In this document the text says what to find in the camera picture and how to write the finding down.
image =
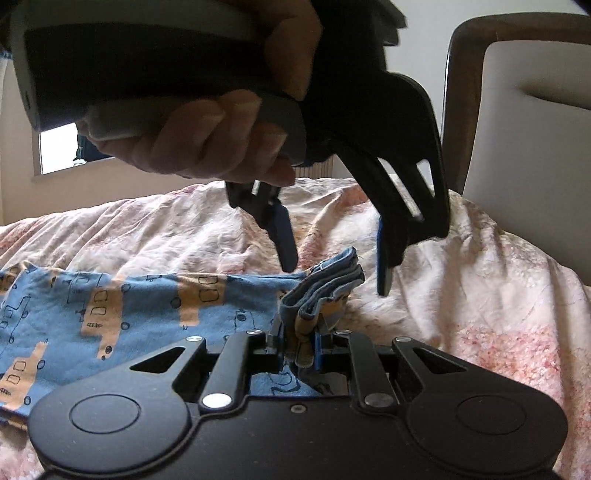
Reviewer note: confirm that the pink floral blanket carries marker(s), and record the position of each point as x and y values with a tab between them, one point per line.
485	323

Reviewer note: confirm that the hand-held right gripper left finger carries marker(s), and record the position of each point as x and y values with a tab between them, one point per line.
277	356

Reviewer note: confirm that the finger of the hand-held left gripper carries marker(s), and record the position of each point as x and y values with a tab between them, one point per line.
385	258
284	240

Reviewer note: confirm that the blue patterned pants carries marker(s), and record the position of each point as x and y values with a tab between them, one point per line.
147	314

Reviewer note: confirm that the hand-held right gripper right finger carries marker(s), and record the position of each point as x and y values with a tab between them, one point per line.
322	357

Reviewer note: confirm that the dark blue backpack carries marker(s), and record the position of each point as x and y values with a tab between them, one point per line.
84	147

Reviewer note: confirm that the brown padded headboard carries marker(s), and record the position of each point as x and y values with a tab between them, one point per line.
531	129

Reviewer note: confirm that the white framed window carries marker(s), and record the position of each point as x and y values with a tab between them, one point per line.
55	147

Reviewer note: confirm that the person's left hand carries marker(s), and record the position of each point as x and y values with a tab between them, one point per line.
207	147

